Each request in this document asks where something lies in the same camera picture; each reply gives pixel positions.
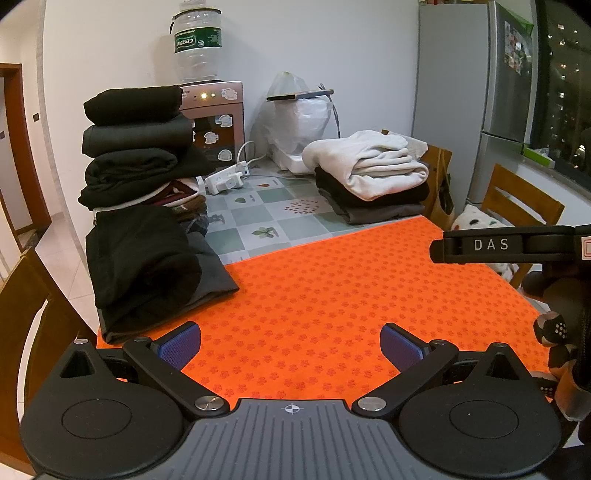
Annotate green box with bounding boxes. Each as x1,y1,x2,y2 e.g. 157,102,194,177
522,143,557,169

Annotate cream cloth piece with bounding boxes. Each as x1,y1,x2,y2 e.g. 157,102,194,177
381,129,430,160

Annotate white cable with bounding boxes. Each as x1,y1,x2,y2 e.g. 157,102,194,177
235,141,271,172

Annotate white plastic bag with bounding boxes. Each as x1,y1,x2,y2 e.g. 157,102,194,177
252,71,341,160

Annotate grey folded garment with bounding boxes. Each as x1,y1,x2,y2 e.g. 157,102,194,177
318,189,426,226

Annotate wooden chair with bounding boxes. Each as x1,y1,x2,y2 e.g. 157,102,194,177
0,247,99,467
482,164,566,289

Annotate orange patterned mat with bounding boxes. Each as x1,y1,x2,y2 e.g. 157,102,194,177
97,215,552,402

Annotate flat dark panel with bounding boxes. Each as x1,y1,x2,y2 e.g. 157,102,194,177
266,89,334,102

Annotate stack of folded dark clothes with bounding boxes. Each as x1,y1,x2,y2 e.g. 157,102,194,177
78,86,218,232

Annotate spotted plush toy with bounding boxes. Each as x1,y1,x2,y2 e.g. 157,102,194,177
450,204,522,282

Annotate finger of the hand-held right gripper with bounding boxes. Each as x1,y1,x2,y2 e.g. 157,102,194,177
429,237,462,265

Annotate wooden door frame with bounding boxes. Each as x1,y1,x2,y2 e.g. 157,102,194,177
0,62,52,241

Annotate clear water bottle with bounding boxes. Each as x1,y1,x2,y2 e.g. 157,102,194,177
168,0,223,86

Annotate dark grey folded pants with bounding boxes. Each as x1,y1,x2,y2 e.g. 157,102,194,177
98,231,239,344

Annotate grey refrigerator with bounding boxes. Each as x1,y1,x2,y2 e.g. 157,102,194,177
412,0,539,217

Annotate person's right hand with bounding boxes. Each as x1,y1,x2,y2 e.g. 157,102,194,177
533,311,591,423

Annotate white power strip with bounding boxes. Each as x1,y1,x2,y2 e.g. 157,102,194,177
205,165,251,195

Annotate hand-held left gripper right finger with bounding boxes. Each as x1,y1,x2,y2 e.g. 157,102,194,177
351,322,532,421

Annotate cream fleece pants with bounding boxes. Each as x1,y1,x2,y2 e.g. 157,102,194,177
302,130,430,201

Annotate fridge magnets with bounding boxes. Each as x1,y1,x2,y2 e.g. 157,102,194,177
503,21,535,77

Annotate pink water dispenser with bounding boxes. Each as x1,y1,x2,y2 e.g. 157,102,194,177
178,80,245,185

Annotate white box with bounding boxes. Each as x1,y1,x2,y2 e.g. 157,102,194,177
271,147,319,175

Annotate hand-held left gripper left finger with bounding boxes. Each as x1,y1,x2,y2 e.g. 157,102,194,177
60,322,232,421

